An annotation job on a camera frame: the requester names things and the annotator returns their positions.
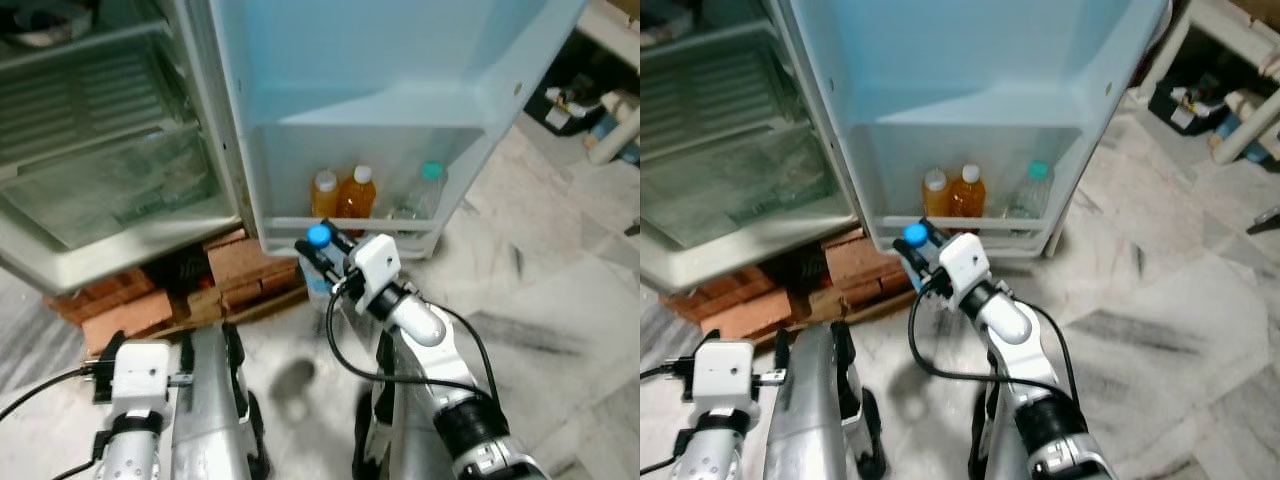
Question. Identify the clear bottle blue cap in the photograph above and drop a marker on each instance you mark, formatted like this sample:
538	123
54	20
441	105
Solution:
319	236
915	236

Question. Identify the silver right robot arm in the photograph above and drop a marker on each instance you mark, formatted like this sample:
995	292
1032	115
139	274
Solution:
430	350
1020	345

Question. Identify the red brick fridge base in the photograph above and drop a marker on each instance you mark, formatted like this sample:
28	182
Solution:
740	300
130	300

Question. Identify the clear fridge crisper cover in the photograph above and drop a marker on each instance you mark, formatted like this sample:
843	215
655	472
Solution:
110	195
740	190

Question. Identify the white fridge door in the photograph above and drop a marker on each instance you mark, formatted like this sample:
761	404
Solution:
980	70
380	70

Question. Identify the pale orange drink bottle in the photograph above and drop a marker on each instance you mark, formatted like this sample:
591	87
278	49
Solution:
935	196
324	198

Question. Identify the dark orange drink bottle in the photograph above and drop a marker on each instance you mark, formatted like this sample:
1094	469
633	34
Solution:
966	194
357	196

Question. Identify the clear bottle teal cap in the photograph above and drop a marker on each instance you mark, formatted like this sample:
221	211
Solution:
1030	195
425	195

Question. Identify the black box with items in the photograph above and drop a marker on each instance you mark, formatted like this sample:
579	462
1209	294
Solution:
560	110
1185	108

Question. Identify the dark food container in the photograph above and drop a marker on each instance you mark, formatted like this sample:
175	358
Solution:
665	25
45	28

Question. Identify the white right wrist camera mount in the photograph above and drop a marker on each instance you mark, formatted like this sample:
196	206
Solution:
966	262
375	265

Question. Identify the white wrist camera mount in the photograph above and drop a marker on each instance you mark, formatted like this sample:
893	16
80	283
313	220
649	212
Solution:
375	265
142	375
724	372
966	262

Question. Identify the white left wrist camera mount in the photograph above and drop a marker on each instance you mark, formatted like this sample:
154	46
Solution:
724	372
142	375

